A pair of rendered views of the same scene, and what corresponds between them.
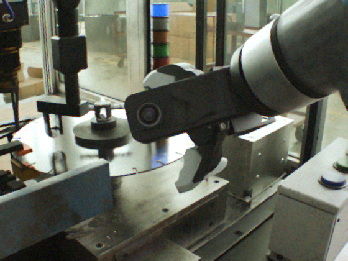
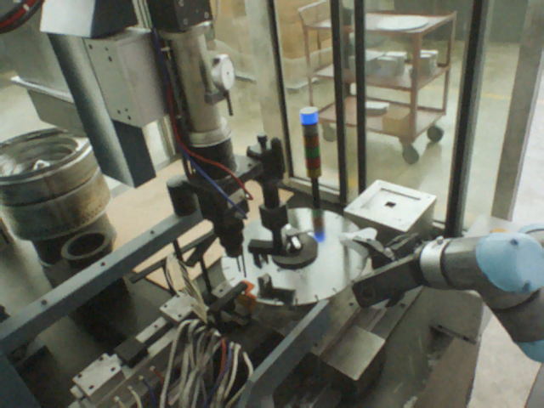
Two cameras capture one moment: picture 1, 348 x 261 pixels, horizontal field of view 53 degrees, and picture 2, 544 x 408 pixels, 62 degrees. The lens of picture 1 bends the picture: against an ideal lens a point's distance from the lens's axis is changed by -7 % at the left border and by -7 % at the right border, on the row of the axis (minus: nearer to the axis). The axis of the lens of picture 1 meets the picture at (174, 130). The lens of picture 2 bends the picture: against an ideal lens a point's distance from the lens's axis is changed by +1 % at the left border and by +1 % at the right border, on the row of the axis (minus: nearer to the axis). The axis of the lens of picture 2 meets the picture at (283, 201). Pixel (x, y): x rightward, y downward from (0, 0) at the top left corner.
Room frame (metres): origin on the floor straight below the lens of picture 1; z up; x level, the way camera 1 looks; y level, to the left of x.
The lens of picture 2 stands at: (-0.19, 0.14, 1.60)
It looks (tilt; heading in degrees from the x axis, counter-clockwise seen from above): 33 degrees down; 359
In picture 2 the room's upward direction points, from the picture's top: 8 degrees counter-clockwise
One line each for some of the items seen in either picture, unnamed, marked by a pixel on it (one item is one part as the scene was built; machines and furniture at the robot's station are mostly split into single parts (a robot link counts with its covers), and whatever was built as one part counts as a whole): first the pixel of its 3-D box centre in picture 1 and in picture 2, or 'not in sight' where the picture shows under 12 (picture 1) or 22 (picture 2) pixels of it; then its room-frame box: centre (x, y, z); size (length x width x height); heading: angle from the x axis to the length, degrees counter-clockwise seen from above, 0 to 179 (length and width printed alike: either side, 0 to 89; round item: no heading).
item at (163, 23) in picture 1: (160, 23); (309, 127); (0.89, 0.03, 1.11); 0.05 x 0.04 x 0.03; 46
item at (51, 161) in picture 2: not in sight; (58, 201); (1.01, 0.80, 0.93); 0.31 x 0.31 x 0.36
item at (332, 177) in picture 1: (332, 181); not in sight; (0.51, -0.26, 0.90); 0.04 x 0.04 x 0.02
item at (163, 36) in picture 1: (160, 36); (310, 138); (0.89, 0.03, 1.08); 0.05 x 0.04 x 0.03; 46
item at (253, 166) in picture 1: (239, 150); (389, 226); (0.80, -0.16, 0.82); 0.18 x 0.18 x 0.15; 46
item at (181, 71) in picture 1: (182, 84); (372, 252); (0.40, -0.01, 1.09); 0.09 x 0.02 x 0.05; 33
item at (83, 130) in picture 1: (104, 125); (293, 246); (0.60, 0.12, 0.96); 0.11 x 0.11 x 0.03
